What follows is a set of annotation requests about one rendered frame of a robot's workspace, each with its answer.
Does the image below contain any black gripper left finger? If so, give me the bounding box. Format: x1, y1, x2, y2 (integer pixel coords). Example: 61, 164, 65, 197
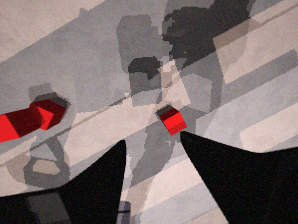
0, 140, 127, 224

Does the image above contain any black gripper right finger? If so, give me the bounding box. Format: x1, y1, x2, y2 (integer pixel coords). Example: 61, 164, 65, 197
180, 131, 298, 224

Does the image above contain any red cube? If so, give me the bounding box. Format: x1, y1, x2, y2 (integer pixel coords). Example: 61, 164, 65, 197
160, 108, 187, 136
0, 108, 42, 143
29, 99, 66, 131

